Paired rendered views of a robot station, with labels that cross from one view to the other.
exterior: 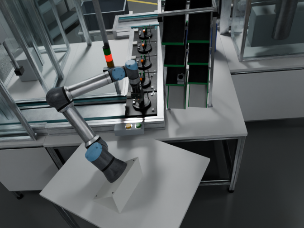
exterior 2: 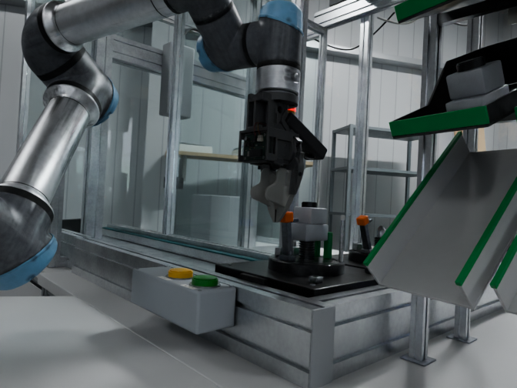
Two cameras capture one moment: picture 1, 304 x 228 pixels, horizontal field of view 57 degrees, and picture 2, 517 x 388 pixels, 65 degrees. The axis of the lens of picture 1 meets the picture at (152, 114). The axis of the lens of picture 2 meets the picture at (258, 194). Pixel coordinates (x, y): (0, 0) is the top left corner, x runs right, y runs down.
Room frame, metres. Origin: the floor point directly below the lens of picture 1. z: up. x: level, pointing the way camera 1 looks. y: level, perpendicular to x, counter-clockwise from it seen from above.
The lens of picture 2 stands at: (0.93, -0.35, 1.09)
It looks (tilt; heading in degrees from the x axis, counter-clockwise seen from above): 1 degrees up; 40
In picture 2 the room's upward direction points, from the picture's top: 3 degrees clockwise
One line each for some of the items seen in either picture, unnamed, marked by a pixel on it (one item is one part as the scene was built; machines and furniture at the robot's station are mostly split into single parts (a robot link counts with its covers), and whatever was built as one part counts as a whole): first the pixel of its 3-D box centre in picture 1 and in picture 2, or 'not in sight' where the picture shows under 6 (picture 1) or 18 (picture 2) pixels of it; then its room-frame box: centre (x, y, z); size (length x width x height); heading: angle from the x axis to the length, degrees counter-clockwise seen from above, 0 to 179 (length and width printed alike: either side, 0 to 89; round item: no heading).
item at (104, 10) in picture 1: (104, 13); not in sight; (3.68, 0.43, 0.73); 0.62 x 0.42 x 0.23; 83
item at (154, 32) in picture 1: (144, 31); not in sight; (2.55, -0.06, 1.01); 0.24 x 0.24 x 0.13; 83
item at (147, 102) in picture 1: (141, 102); (306, 264); (1.57, 0.07, 0.98); 0.14 x 0.14 x 0.02
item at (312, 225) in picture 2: not in sight; (311, 221); (1.58, 0.07, 1.06); 0.08 x 0.04 x 0.07; 173
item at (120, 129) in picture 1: (129, 129); (179, 294); (1.36, 0.18, 0.93); 0.21 x 0.07 x 0.06; 83
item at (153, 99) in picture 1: (141, 104); (305, 274); (1.57, 0.07, 0.96); 0.24 x 0.24 x 0.02; 83
